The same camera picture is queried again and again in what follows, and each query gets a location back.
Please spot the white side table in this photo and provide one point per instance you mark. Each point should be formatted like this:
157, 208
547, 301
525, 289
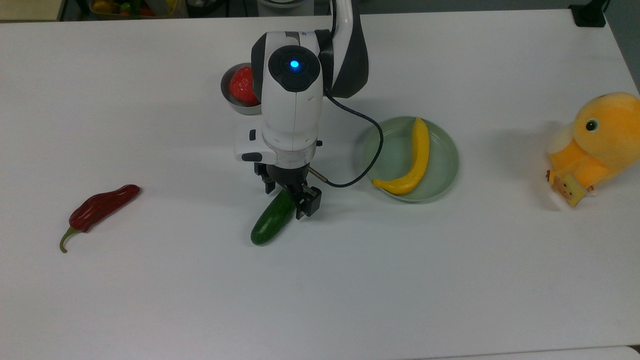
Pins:
575, 356

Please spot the black clamp base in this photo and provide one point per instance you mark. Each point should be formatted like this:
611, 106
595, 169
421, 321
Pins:
590, 15

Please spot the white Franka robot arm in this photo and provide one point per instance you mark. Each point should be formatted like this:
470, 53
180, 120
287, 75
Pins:
290, 115

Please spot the orange plush toy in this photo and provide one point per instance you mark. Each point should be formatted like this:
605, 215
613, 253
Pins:
605, 145

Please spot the box of toy fruits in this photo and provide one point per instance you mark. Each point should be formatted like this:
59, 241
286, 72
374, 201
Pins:
130, 9

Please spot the yellow banana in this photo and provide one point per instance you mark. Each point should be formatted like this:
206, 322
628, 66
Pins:
417, 165

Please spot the red strawberry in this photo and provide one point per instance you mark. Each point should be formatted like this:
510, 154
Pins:
242, 87

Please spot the pale green plate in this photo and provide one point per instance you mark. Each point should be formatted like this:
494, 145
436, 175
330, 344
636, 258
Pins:
442, 160

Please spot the grey metal bowl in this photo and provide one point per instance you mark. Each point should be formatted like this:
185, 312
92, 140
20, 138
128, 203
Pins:
227, 97

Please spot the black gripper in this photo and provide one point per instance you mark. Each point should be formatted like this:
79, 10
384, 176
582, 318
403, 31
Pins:
287, 177

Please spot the green cucumber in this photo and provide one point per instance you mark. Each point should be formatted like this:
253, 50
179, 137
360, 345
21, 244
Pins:
267, 225

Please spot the red chili pepper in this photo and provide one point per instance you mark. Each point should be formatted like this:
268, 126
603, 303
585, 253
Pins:
100, 207

